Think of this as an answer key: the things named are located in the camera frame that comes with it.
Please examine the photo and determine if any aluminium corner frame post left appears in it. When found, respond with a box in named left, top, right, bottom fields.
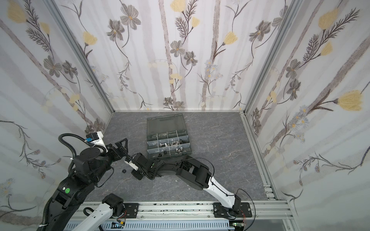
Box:
left=43, top=0, right=115, bottom=113

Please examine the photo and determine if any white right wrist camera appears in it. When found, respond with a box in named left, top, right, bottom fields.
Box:
left=125, top=160, right=138, bottom=170

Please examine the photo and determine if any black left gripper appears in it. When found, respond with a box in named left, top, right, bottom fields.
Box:
left=90, top=137, right=129, bottom=183

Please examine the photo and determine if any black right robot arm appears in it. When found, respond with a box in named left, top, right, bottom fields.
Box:
left=125, top=153, right=255, bottom=220

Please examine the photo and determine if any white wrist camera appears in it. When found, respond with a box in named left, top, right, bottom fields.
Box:
left=125, top=160, right=138, bottom=170
left=85, top=131, right=108, bottom=153

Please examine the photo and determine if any aluminium corner frame post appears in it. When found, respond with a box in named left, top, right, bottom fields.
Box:
left=43, top=0, right=115, bottom=113
left=243, top=0, right=303, bottom=114

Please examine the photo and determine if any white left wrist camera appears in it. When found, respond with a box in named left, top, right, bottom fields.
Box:
left=85, top=131, right=108, bottom=153

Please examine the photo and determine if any green compartment organizer box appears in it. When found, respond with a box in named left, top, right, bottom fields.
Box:
left=146, top=114, right=192, bottom=159

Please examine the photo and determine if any white cable duct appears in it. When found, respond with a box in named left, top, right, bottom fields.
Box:
left=63, top=220, right=236, bottom=231

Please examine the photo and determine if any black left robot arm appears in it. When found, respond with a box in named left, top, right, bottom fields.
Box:
left=38, top=132, right=128, bottom=231

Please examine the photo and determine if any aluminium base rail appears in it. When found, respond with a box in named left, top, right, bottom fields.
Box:
left=69, top=200, right=293, bottom=223

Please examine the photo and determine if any aluminium corner frame post right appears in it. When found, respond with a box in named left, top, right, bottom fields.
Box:
left=243, top=0, right=303, bottom=114

